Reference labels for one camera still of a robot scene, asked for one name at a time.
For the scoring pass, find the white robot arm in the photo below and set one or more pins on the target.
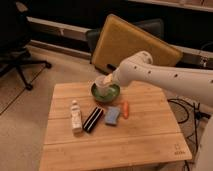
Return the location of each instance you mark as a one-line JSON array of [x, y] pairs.
[[196, 84]]

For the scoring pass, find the white ceramic cup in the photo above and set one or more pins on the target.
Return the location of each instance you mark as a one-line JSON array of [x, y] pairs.
[[103, 83]]

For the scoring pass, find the green bowl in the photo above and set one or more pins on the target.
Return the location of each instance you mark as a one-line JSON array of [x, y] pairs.
[[112, 93]]

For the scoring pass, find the blue sponge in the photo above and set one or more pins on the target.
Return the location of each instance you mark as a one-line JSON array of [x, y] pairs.
[[111, 115]]

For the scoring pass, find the white plastic bottle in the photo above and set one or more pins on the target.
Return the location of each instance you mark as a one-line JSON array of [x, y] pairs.
[[76, 119]]

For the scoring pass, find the yellow cushion board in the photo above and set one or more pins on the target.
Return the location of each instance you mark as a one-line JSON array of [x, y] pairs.
[[120, 39]]

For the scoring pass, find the wooden table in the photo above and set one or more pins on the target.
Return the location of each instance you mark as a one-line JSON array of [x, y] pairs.
[[150, 135]]

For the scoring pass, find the dark chair behind cushion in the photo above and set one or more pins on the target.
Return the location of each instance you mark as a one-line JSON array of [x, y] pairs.
[[152, 26]]

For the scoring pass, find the black office chair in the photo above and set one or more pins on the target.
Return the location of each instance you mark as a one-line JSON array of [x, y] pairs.
[[14, 36]]

